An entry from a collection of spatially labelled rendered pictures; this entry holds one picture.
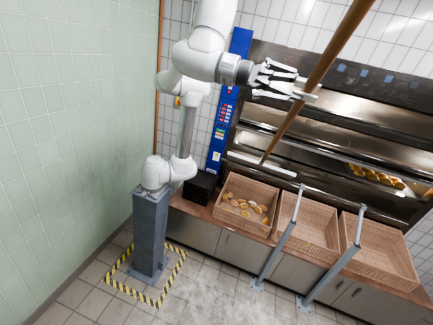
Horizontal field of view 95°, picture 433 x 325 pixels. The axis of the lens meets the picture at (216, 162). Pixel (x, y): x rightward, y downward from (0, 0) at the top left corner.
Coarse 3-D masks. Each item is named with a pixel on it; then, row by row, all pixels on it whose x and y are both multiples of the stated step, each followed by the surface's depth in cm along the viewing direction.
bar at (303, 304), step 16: (224, 160) 174; (272, 176) 167; (320, 192) 161; (288, 224) 160; (272, 256) 177; (352, 256) 152; (336, 272) 164; (256, 288) 201; (320, 288) 178; (304, 304) 194
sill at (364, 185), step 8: (240, 144) 204; (256, 152) 202; (264, 152) 200; (280, 160) 198; (288, 160) 196; (304, 168) 195; (312, 168) 192; (320, 168) 195; (328, 176) 191; (336, 176) 189; (344, 176) 191; (352, 184) 188; (360, 184) 186; (368, 184) 186; (376, 192) 184; (384, 192) 182; (392, 192) 183; (400, 200) 181; (408, 200) 179; (416, 200) 179
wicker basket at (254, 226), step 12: (228, 180) 221; (240, 180) 217; (252, 180) 214; (252, 192) 217; (264, 192) 214; (276, 192) 210; (216, 204) 187; (228, 204) 212; (264, 204) 216; (216, 216) 191; (228, 216) 198; (240, 216) 181; (252, 216) 204; (264, 216) 208; (240, 228) 188; (252, 228) 190; (264, 228) 179
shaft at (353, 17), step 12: (360, 0) 31; (372, 0) 30; (348, 12) 33; (360, 12) 32; (348, 24) 34; (336, 36) 37; (348, 36) 36; (336, 48) 39; (324, 60) 43; (312, 72) 49; (324, 72) 46; (312, 84) 51; (300, 108) 64; (288, 120) 73; (276, 132) 90; (264, 156) 129
